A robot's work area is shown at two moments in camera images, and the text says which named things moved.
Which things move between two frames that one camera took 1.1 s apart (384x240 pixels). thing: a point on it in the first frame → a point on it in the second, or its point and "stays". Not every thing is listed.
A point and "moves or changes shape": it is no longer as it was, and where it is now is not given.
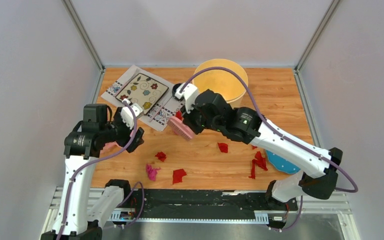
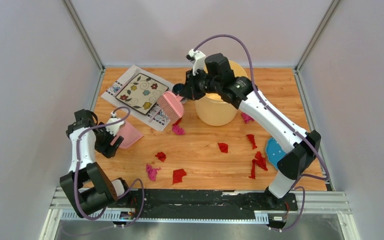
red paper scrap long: [261, 161] stays
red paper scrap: [178, 114] → [177, 122]
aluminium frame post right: [330, 11] stays
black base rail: [205, 206] stays
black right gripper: [188, 121] → [189, 90]
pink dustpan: [108, 145] moves or changes shape
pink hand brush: [179, 128] → [170, 105]
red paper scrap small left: [161, 156] stays
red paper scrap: [223, 147] stays
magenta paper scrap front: [152, 172] stays
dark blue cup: [174, 88] stays
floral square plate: [143, 90] stays
